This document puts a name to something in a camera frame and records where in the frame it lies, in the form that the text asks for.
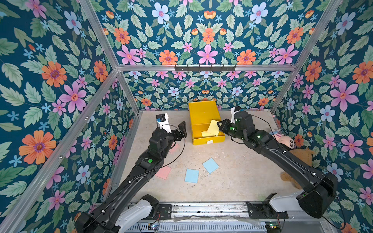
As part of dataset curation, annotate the yellow drawer cabinet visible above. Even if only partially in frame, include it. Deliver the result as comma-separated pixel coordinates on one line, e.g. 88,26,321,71
188,101,225,146

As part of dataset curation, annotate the orange patterned sticky note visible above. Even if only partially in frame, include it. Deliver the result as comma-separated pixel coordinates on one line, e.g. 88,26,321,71
201,131,215,137
207,120,220,136

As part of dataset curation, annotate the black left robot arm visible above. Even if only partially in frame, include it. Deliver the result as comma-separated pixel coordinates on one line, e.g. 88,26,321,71
75,121,187,233

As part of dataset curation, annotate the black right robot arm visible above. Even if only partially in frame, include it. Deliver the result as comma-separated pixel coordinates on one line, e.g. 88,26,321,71
217,111,338,218

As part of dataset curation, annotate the pink sticky note upper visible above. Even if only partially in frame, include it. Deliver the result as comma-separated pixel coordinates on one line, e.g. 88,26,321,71
169,143,180,153

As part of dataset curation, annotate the pink sticky note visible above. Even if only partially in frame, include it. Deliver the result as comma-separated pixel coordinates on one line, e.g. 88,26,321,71
169,143,180,153
155,166,172,180

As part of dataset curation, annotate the pink sticky note lower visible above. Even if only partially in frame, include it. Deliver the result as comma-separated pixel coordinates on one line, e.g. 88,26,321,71
155,166,172,180

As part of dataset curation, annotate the blue sticky note left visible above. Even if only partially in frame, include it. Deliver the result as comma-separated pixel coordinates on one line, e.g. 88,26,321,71
185,169,199,183

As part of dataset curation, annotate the blue sticky note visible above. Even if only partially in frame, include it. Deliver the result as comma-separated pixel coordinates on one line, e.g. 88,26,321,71
185,169,199,183
203,158,219,174

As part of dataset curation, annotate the blue sticky note right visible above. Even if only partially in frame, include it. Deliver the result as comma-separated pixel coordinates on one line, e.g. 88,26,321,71
203,158,219,174

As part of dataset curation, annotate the pink plush doll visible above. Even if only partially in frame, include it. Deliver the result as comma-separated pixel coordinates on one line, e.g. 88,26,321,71
272,131,296,150

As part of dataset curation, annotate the brown teddy bear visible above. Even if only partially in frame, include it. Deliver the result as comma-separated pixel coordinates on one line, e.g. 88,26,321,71
280,148,316,190

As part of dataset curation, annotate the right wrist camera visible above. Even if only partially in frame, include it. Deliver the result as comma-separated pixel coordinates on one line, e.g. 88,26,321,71
230,106,242,124

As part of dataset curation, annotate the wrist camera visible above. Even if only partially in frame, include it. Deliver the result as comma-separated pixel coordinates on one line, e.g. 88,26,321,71
230,106,242,124
156,113,172,134

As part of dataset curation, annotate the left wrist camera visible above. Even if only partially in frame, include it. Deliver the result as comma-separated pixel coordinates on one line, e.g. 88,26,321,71
156,113,172,134

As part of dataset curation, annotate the metal hook rail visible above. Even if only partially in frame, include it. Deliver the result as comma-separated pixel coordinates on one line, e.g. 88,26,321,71
174,65,236,72

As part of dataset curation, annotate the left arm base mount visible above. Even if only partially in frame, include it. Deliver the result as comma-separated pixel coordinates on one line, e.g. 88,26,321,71
142,194,173,220

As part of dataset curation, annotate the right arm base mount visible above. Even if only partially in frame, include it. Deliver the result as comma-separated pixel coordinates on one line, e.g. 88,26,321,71
246,193,288,219

